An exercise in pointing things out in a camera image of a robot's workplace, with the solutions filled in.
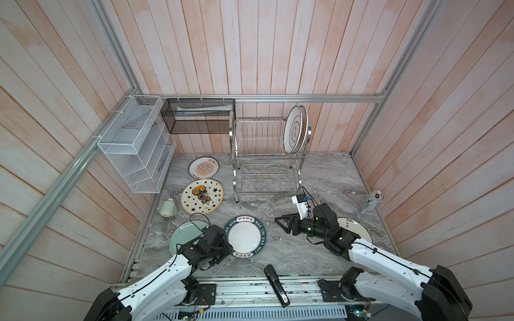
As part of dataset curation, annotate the white plate green lettered rim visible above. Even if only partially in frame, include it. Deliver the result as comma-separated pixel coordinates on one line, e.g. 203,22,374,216
224,215,267,259

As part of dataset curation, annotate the small orange sunburst plate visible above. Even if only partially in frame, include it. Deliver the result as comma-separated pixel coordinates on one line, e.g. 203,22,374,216
188,156,220,179

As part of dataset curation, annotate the cream plate stars cartoon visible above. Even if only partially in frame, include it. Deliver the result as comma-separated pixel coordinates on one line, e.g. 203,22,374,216
180,179,224,215

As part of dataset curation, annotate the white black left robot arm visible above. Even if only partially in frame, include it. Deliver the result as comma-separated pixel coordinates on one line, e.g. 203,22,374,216
84,226,232,320

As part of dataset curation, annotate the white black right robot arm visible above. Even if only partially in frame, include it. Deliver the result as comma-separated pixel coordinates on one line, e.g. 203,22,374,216
275,203,473,320

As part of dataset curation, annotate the cream plate floral rim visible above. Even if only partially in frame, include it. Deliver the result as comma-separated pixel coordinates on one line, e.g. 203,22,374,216
337,217,372,243

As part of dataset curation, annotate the stainless steel dish rack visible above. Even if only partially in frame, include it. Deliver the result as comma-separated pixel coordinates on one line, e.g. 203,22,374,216
229,117,312,201

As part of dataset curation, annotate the white plate orange sunburst design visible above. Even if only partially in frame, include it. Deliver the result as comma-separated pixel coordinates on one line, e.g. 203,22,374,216
295,105,309,153

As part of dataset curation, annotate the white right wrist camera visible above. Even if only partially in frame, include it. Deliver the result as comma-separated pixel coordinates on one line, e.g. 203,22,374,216
291,194,311,220

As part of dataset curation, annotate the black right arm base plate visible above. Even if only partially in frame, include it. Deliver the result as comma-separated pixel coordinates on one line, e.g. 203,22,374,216
317,279,374,302

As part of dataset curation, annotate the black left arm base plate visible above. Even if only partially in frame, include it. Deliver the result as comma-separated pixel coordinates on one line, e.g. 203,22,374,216
179,276,217,306

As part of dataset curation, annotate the silver drink can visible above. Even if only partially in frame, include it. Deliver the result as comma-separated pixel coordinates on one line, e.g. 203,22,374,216
357,190,384,215

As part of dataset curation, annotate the light green flower plate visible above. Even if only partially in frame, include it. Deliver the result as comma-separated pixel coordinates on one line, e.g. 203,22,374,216
169,221,208,256

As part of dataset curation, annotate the pale green ceramic bottle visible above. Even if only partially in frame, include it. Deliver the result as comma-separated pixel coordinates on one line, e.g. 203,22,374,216
159,197,178,219

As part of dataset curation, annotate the black mesh basket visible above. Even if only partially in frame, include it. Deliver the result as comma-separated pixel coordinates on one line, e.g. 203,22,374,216
161,98,236,135

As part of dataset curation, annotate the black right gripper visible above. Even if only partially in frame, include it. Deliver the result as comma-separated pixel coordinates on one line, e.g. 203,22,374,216
274,211,327,241

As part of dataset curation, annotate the white wire mesh shelf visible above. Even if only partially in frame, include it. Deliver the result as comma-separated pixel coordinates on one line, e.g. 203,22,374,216
98,95,176,194

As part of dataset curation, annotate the black stapler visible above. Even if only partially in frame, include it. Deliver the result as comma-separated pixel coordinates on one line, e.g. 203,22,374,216
264,264,290,308

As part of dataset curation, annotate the white plate green clover design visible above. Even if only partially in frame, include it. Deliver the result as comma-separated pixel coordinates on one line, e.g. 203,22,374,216
283,106,302,154

